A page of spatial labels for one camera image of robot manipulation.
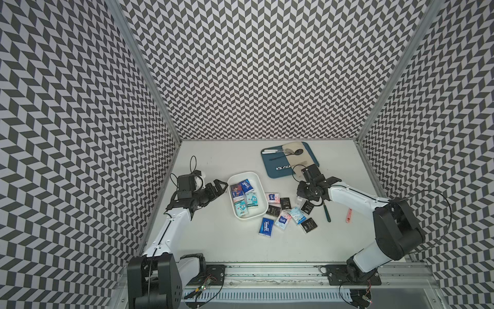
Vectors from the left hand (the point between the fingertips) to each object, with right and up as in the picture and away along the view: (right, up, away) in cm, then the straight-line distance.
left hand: (221, 190), depth 84 cm
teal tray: (+27, +10, +21) cm, 35 cm away
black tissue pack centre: (+30, -8, +7) cm, 31 cm away
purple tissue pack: (+6, -2, +7) cm, 9 cm away
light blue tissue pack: (+34, -12, +2) cm, 36 cm away
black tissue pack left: (+23, -10, +4) cm, 26 cm away
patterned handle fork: (+30, +9, +21) cm, 37 cm away
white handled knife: (+22, +18, +27) cm, 39 cm away
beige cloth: (+39, +12, +23) cm, 47 cm away
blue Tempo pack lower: (+20, -16, -2) cm, 26 cm away
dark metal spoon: (+40, +17, +24) cm, 50 cm away
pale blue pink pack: (+28, -13, 0) cm, 31 cm away
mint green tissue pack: (+8, -9, +4) cm, 13 cm away
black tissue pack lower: (+39, -15, 0) cm, 42 cm away
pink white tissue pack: (+24, -5, +7) cm, 25 cm away
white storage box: (+15, +3, +12) cm, 20 cm away
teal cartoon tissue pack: (+14, -6, +7) cm, 16 cm away
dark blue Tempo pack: (+11, 0, +12) cm, 16 cm away
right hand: (+37, -3, +7) cm, 37 cm away
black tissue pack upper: (+40, -9, +5) cm, 41 cm away
